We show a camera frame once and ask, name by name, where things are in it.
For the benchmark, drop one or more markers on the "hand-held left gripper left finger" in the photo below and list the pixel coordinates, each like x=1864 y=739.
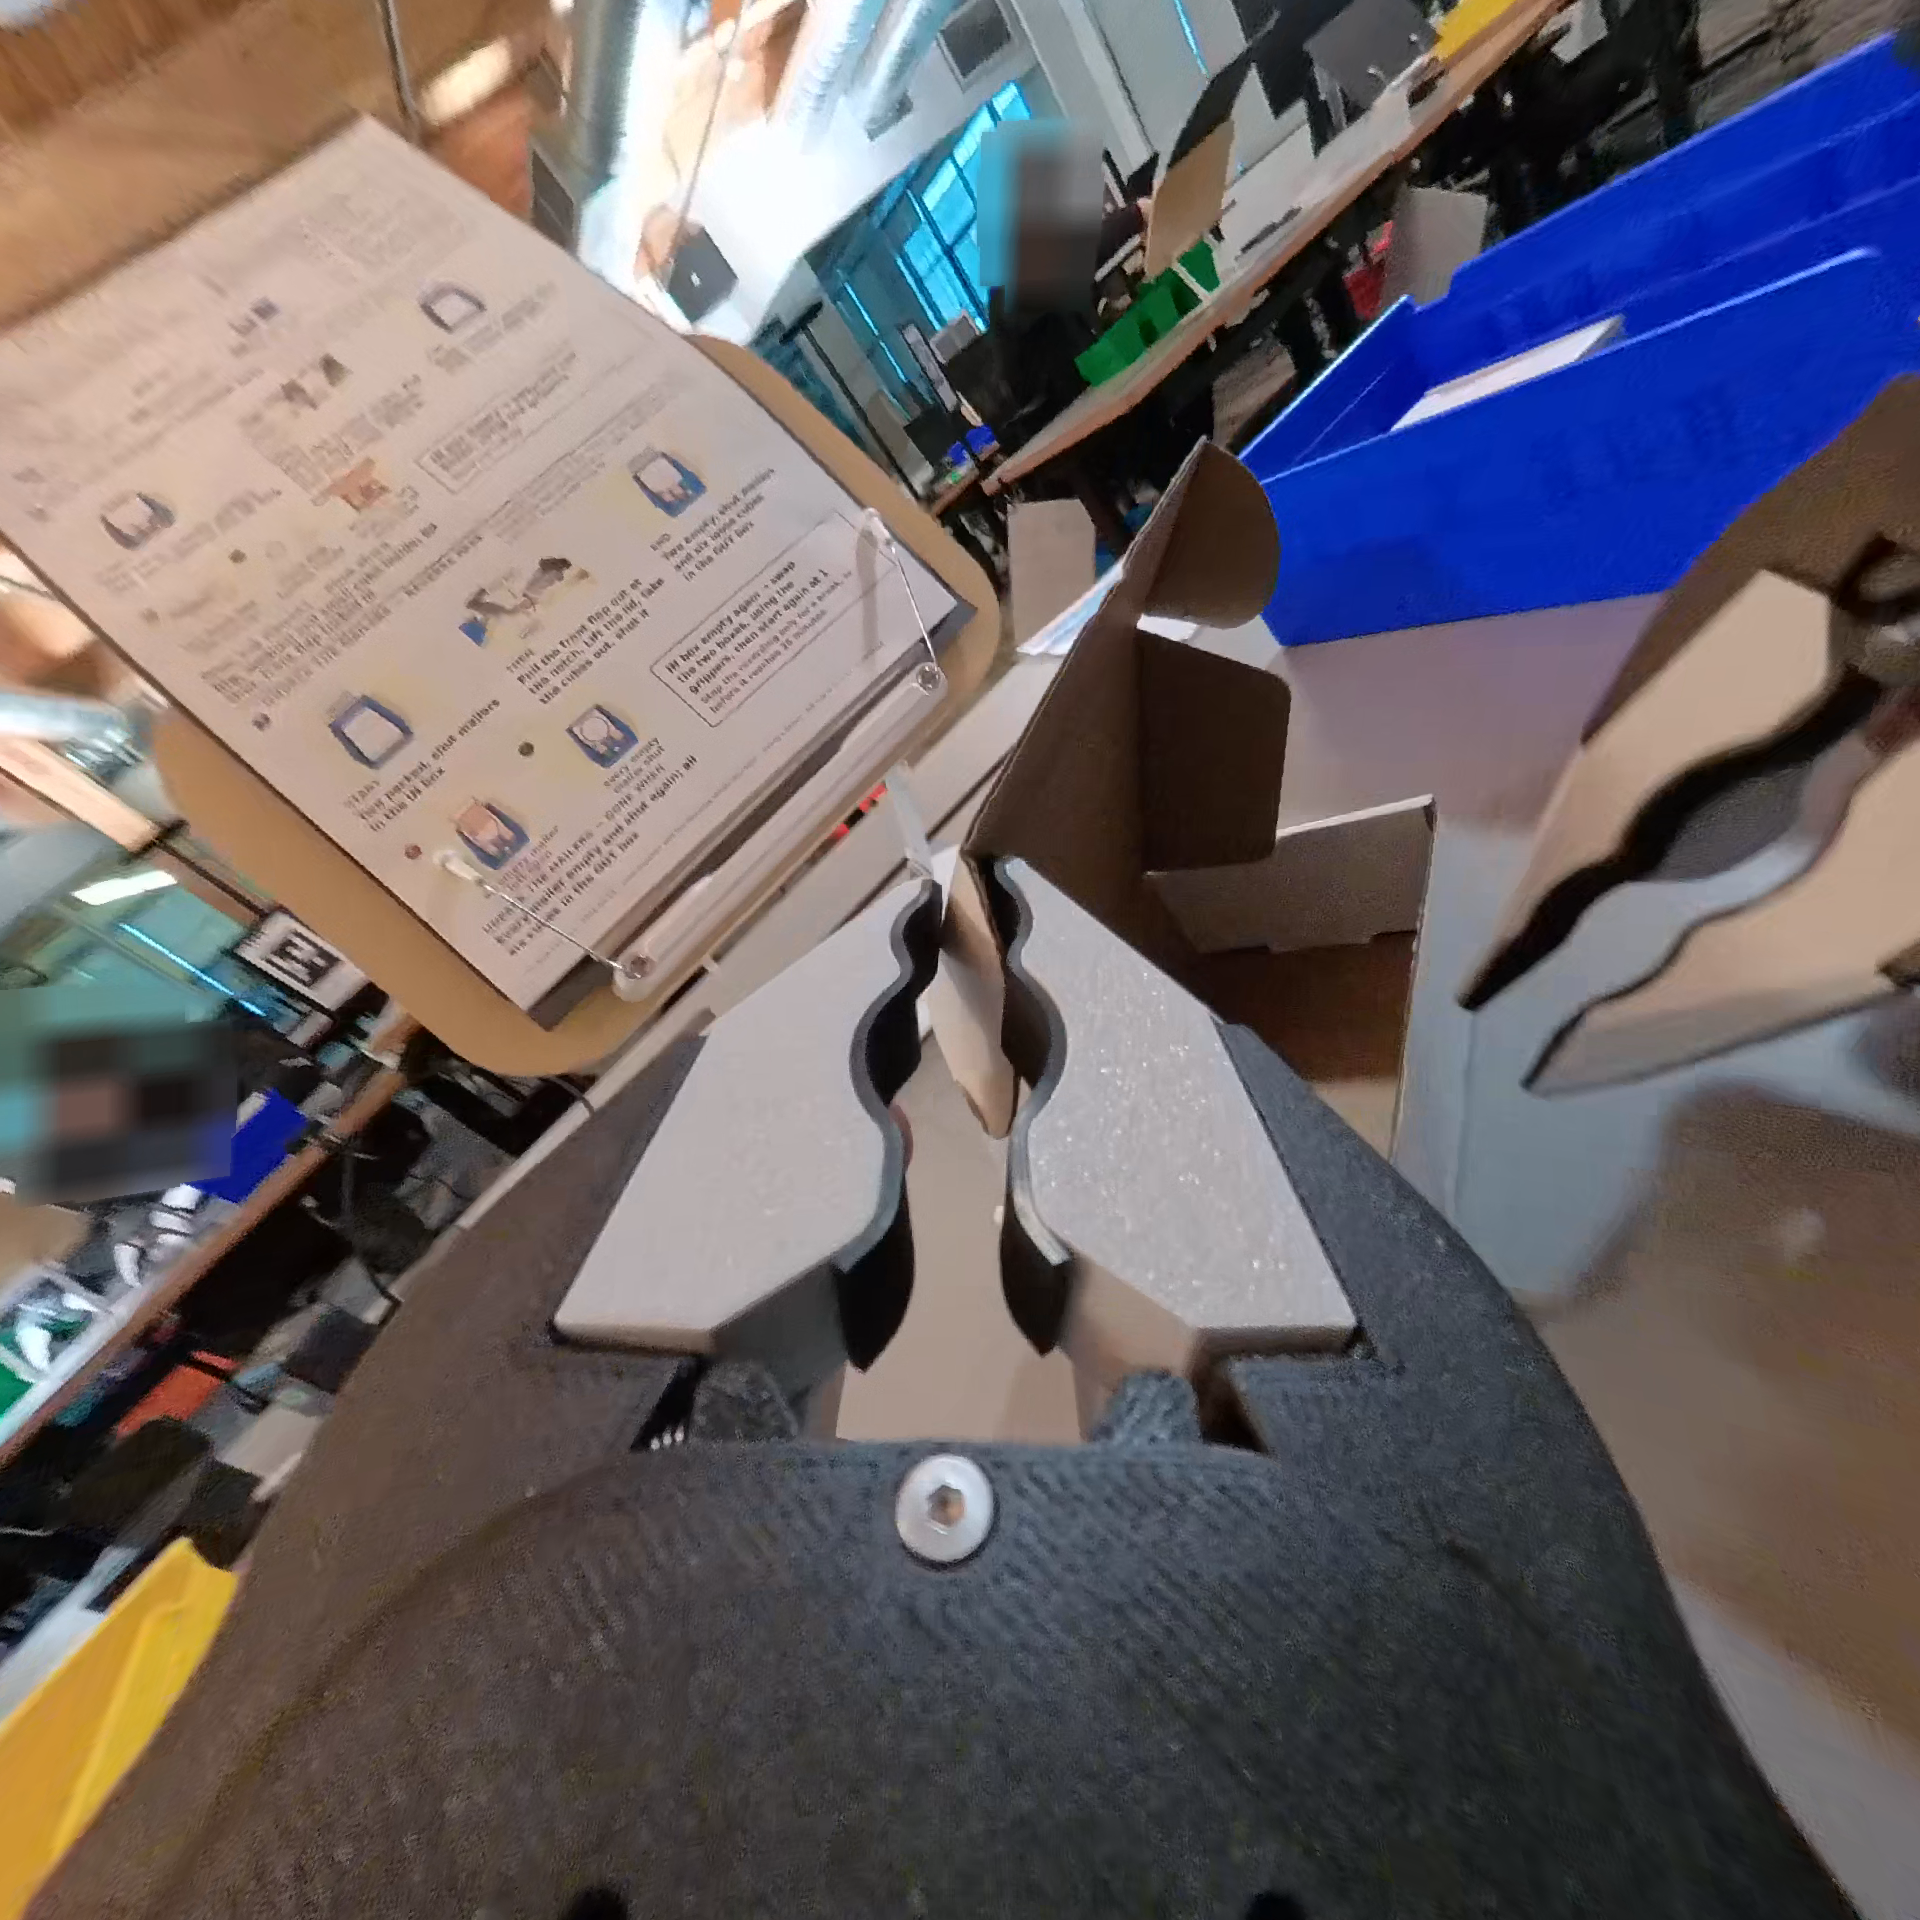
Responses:
x=735 y=1170

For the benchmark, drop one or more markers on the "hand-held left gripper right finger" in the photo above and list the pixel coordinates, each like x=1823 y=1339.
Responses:
x=1184 y=1170

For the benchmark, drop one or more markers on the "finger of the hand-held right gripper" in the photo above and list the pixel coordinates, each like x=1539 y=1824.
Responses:
x=1771 y=975
x=1725 y=662

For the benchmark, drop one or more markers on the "blue plastic bin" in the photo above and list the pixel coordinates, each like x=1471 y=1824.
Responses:
x=1501 y=524

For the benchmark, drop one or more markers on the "white cardboard mailer box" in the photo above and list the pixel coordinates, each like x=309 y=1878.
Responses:
x=1517 y=375
x=1141 y=721

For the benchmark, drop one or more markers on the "yellow plastic bin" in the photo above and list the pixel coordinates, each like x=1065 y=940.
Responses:
x=89 y=1770

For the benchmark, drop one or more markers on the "small blue bin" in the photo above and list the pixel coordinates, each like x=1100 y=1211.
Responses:
x=268 y=1140

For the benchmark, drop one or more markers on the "black white fiducial marker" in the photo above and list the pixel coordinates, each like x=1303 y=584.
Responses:
x=300 y=967

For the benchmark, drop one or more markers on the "brown cardboard panel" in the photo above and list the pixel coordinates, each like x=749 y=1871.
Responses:
x=1051 y=578

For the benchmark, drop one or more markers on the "background work table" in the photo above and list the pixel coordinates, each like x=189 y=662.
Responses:
x=1319 y=195

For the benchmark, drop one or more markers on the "white instruction stand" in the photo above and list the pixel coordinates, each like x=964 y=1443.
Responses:
x=451 y=599

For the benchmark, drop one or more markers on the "green bin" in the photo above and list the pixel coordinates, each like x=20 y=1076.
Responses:
x=1119 y=347
x=1177 y=284

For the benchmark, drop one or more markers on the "silver ventilation duct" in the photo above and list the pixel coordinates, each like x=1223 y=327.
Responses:
x=615 y=76

